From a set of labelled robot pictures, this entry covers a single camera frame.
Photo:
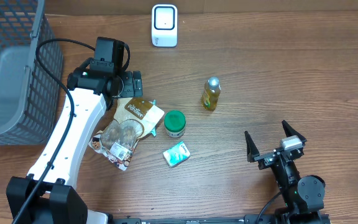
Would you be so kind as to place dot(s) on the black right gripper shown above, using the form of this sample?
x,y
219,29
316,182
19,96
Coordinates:
x,y
266,159

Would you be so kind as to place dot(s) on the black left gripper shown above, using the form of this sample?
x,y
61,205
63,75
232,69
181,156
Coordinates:
x,y
132,84

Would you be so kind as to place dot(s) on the brown snack pouch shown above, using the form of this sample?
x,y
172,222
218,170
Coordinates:
x,y
133,120

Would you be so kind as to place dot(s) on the teal white wipes packet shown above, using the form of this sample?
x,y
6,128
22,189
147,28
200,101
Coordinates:
x,y
153,131

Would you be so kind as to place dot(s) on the green lid jar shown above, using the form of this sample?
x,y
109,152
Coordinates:
x,y
175,123

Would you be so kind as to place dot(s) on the yellow liquid bottle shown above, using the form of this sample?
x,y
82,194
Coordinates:
x,y
211,93

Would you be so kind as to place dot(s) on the teal tissue pack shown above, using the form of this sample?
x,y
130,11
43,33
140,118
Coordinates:
x,y
176,154

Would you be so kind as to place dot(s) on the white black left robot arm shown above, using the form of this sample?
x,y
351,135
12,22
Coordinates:
x,y
47,194

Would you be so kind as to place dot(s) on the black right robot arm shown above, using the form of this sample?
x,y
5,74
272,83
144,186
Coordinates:
x,y
299,199

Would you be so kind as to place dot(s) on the white barcode scanner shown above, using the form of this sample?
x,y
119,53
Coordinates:
x,y
164,32

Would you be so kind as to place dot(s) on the grey plastic mesh basket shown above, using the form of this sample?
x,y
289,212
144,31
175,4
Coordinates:
x,y
28,96

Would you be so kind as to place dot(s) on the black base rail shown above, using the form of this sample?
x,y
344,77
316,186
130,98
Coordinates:
x,y
191,221

